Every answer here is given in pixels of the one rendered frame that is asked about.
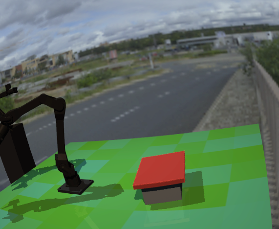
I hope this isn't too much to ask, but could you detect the red lid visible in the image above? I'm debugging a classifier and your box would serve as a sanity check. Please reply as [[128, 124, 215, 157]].
[[133, 151, 185, 190]]

